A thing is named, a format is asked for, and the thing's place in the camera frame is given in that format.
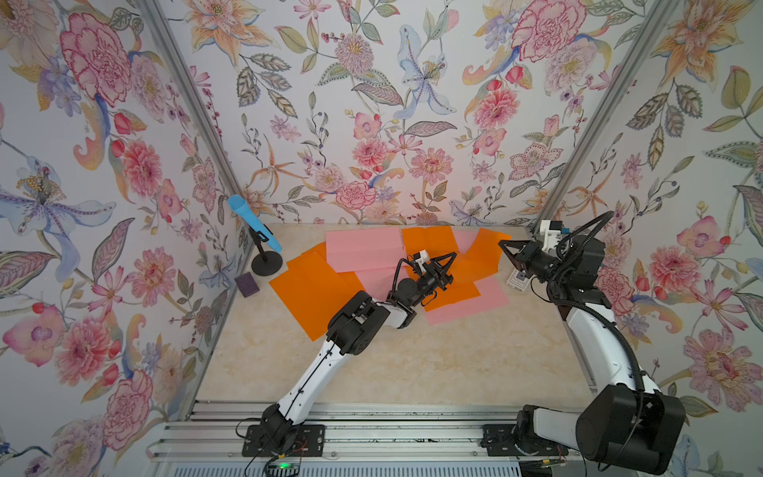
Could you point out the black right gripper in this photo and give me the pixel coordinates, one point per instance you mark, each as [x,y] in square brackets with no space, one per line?
[531,253]

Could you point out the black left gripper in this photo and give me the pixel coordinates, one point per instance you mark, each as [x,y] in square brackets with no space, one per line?
[434,276]

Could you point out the large pink paper sheet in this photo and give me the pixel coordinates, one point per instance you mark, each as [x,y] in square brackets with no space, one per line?
[492,297]

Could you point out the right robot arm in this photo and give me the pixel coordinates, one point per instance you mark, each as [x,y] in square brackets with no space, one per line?
[630,423]

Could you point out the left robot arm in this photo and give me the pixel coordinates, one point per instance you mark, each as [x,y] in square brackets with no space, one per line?
[350,331]

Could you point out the white playing card box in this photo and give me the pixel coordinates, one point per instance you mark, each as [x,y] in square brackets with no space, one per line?
[519,280]

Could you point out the purple cube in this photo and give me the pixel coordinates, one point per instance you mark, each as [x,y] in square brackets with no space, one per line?
[246,284]

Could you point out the blue microphone on stand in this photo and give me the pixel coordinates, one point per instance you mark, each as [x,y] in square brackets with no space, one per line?
[268,260]

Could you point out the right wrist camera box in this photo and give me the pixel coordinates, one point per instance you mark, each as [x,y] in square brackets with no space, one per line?
[550,233]

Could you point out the aluminium corner frame post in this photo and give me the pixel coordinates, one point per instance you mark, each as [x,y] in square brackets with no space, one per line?
[653,24]

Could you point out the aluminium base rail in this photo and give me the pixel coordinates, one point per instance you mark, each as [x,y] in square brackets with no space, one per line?
[221,438]

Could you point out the left aluminium frame post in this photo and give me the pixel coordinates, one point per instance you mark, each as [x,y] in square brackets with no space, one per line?
[168,47]

